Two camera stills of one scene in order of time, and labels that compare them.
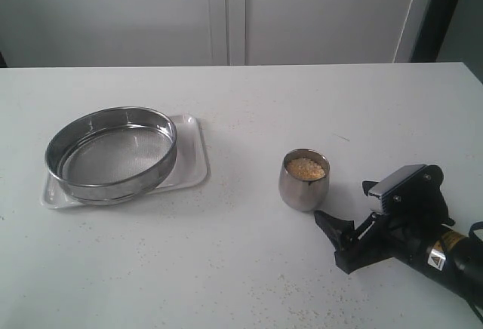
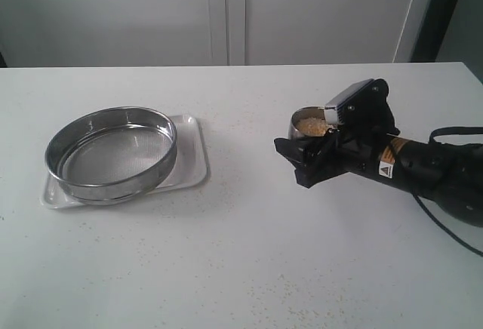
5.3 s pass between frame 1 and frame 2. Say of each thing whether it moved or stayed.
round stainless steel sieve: stayed
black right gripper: moved
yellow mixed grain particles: moved
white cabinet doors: stayed
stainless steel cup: moved
